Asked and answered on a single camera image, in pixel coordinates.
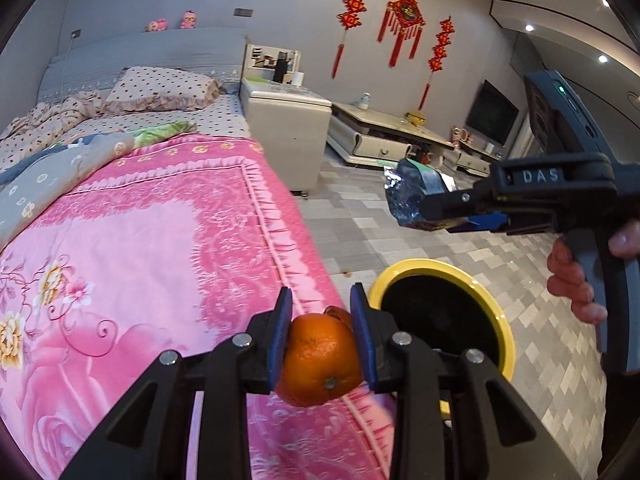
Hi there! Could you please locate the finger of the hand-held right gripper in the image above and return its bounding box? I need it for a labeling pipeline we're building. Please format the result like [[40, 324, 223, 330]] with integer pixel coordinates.
[[447, 212, 511, 234], [420, 180, 501, 222]]

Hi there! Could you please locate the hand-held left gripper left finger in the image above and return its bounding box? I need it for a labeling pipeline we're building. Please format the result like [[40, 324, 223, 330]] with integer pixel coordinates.
[[60, 287, 293, 480]]

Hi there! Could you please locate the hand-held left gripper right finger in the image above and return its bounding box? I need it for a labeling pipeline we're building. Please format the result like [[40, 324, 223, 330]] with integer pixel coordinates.
[[349, 282, 583, 480]]

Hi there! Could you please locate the orange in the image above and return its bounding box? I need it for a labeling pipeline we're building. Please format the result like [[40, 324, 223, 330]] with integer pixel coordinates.
[[276, 312, 365, 407]]

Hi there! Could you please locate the foil snack wrapper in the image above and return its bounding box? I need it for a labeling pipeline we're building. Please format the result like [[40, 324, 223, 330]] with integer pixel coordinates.
[[382, 157, 458, 231]]

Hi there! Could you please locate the yellow trash bin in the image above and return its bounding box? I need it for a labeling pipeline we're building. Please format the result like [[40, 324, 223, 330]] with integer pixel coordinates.
[[367, 258, 516, 421]]

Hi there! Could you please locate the person's right hand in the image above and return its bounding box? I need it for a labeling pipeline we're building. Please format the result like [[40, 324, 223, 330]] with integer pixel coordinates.
[[547, 225, 640, 326]]

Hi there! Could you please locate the small white cabinet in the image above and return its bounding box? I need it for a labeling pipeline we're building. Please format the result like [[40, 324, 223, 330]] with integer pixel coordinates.
[[445, 139, 501, 177]]

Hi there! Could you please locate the black television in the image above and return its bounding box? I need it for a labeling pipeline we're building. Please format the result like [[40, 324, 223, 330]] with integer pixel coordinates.
[[465, 79, 520, 145]]

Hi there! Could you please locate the white tv cabinet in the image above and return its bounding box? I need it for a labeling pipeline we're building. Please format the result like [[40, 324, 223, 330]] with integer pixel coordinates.
[[327, 101, 456, 168]]

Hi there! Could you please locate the pink floral blanket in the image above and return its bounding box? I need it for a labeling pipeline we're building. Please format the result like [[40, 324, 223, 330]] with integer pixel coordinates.
[[0, 137, 401, 480]]

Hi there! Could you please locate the white nightstand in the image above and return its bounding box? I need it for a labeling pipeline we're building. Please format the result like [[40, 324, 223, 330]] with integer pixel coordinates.
[[240, 42, 333, 193]]

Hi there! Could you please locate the large red knot decoration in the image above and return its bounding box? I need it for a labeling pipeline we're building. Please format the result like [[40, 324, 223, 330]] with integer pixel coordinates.
[[376, 0, 428, 68]]

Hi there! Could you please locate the polka dot bedsheet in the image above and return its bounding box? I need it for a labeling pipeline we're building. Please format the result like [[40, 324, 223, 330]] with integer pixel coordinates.
[[65, 94, 251, 143]]

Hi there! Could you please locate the green cloth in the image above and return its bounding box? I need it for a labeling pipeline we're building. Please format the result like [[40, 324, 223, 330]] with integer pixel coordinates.
[[131, 121, 197, 146]]

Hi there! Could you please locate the polka dot pillow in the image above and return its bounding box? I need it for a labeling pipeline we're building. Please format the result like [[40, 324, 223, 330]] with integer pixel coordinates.
[[102, 66, 223, 113]]

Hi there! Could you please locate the grey patterned quilt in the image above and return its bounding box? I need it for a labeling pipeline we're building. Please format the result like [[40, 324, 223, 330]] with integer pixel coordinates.
[[0, 132, 136, 251]]

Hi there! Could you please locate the grey bed headboard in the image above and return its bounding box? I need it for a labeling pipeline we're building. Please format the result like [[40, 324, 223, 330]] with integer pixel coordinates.
[[39, 27, 251, 101]]

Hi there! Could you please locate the polka dot quilt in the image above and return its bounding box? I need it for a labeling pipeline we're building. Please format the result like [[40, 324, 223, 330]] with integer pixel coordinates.
[[0, 90, 108, 156]]

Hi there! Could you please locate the red knot string decoration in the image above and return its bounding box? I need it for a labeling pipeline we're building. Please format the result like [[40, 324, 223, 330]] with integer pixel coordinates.
[[417, 16, 455, 111], [331, 0, 375, 80]]

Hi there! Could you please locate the white charging cable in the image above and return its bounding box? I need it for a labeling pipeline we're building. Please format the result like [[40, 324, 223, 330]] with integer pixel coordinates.
[[59, 35, 77, 92]]

